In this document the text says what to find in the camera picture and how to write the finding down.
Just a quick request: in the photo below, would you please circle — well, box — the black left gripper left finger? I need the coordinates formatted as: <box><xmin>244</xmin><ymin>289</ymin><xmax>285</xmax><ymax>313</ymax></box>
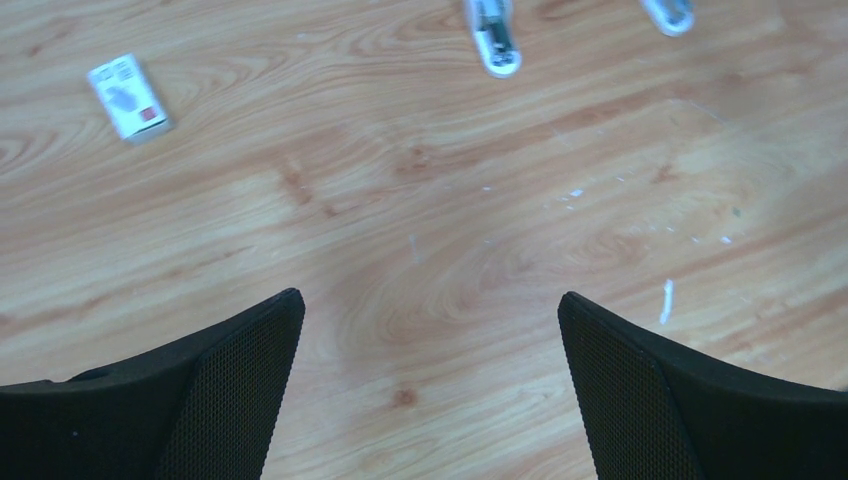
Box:
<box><xmin>1</xmin><ymin>288</ymin><xmax>305</xmax><ymax>479</ymax></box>

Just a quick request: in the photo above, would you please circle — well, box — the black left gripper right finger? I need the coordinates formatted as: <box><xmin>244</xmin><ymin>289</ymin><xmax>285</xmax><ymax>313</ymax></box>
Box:
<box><xmin>558</xmin><ymin>292</ymin><xmax>847</xmax><ymax>479</ymax></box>

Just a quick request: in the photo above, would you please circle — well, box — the grey white stapler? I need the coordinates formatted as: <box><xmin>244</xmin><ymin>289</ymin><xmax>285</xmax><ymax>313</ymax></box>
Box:
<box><xmin>463</xmin><ymin>0</ymin><xmax>522</xmax><ymax>79</ymax></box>

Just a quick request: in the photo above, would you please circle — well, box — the white paper scrap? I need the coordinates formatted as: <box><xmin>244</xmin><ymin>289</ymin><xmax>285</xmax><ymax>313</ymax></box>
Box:
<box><xmin>659</xmin><ymin>279</ymin><xmax>675</xmax><ymax>325</ymax></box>

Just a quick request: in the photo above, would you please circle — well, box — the white staple box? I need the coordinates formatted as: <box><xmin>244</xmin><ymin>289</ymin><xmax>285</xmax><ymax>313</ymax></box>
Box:
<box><xmin>87</xmin><ymin>53</ymin><xmax>173</xmax><ymax>145</ymax></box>

